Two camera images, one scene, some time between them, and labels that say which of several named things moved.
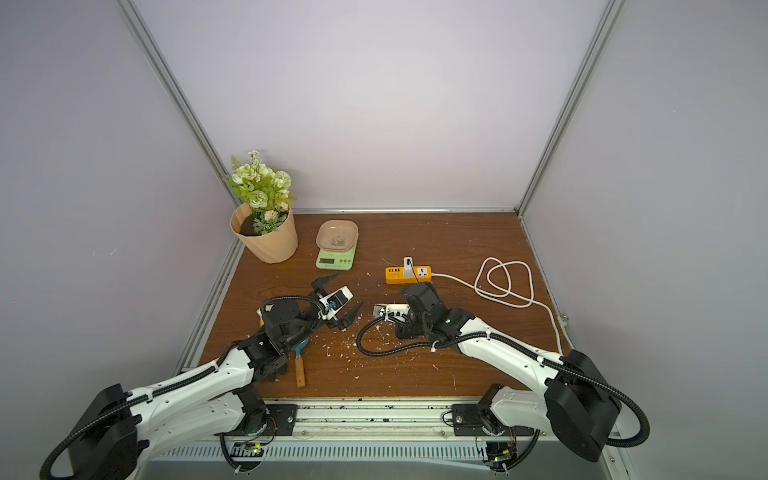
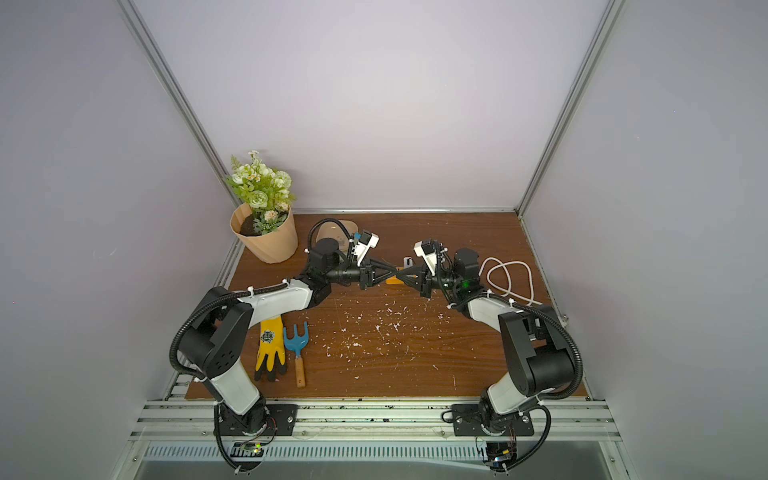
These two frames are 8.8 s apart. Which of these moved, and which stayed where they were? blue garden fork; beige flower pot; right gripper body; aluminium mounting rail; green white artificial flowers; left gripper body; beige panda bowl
Moved: right gripper body; left gripper body
Stayed: beige panda bowl; blue garden fork; green white artificial flowers; aluminium mounting rail; beige flower pot
